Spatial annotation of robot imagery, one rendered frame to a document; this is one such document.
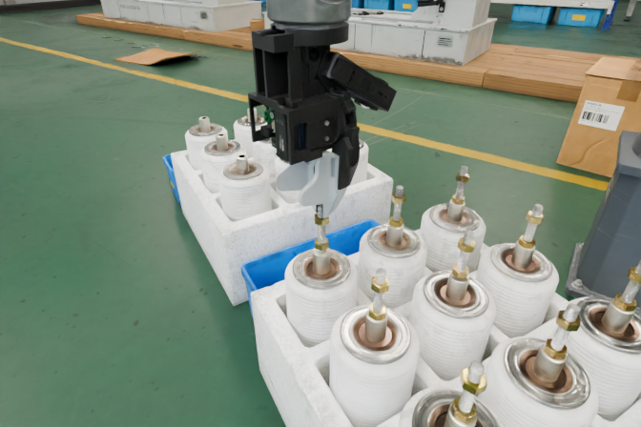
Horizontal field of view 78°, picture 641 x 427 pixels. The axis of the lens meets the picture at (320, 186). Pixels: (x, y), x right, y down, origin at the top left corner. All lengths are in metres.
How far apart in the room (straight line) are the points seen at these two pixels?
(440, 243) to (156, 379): 0.51
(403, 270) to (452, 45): 1.96
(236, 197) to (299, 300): 0.29
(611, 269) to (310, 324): 0.62
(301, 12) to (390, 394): 0.37
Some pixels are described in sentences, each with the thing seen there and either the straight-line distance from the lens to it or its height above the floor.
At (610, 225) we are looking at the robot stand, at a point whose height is 0.17.
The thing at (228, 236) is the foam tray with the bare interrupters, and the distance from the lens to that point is 0.73.
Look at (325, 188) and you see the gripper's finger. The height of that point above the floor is 0.39.
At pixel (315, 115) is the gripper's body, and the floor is 0.48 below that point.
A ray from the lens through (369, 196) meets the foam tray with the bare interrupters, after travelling 0.86.
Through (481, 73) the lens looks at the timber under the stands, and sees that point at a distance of 2.31.
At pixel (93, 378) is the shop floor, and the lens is 0.82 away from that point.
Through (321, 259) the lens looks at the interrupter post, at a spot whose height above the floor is 0.28.
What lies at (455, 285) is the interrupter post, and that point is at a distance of 0.50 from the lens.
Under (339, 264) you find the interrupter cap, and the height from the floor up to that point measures 0.25.
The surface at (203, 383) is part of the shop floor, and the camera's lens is 0.75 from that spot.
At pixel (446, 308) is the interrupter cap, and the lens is 0.50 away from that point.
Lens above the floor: 0.60
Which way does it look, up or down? 30 degrees down
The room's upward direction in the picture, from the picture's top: straight up
